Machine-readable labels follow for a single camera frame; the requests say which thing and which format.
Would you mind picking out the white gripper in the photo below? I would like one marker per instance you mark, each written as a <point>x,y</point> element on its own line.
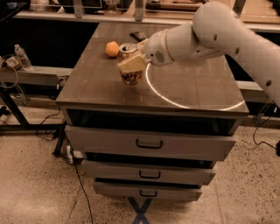
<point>155,48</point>

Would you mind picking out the orange soda can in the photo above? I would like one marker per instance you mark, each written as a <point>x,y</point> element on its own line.
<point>129,73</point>

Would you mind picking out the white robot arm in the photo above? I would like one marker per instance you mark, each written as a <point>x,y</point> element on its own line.
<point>214,30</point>

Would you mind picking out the black snack packet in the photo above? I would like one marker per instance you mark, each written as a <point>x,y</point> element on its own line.
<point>139,36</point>

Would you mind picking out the orange fruit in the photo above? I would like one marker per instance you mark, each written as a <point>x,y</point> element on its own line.
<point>112,49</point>

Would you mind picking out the grey drawer cabinet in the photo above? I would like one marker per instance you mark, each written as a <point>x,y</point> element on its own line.
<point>182,98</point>

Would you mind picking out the top grey drawer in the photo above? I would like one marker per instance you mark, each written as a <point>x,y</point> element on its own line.
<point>150,144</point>

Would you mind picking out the grey drawer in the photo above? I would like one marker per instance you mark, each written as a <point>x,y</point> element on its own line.
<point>148,173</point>
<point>150,144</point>
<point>147,191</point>

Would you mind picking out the grey side bench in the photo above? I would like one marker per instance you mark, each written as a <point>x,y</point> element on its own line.
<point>39,75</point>

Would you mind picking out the clear plastic water bottle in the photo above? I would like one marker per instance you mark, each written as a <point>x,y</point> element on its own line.
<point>23,58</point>

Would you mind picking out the middle grey drawer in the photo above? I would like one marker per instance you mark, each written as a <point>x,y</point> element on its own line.
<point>148,173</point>

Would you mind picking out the bottom grey drawer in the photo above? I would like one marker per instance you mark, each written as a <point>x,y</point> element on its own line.
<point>147,191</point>

